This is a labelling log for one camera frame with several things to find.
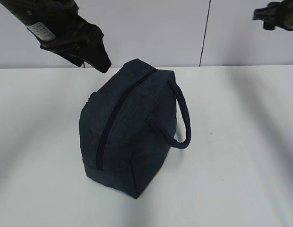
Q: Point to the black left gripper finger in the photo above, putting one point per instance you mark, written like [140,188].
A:
[94,56]

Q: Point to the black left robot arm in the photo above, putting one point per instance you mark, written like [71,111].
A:
[19,9]

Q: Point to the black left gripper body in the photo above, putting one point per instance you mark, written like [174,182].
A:
[58,26]

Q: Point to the dark navy fabric lunch bag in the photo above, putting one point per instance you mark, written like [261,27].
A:
[128,126]

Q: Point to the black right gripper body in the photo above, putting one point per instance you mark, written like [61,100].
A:
[276,14]

